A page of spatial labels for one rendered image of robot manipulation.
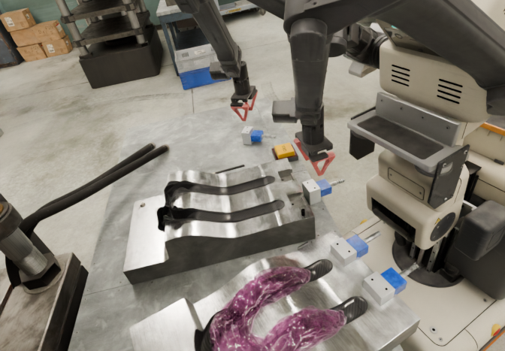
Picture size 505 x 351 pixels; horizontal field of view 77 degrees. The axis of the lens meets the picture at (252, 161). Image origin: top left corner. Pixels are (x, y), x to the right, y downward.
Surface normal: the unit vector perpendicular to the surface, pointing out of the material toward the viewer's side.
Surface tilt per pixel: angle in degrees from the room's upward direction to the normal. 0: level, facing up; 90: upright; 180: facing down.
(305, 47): 134
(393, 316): 0
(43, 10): 90
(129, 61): 90
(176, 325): 0
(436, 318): 0
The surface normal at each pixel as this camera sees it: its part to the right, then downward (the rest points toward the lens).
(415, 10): 0.04, 0.99
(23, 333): -0.15, -0.78
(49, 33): 0.11, 0.57
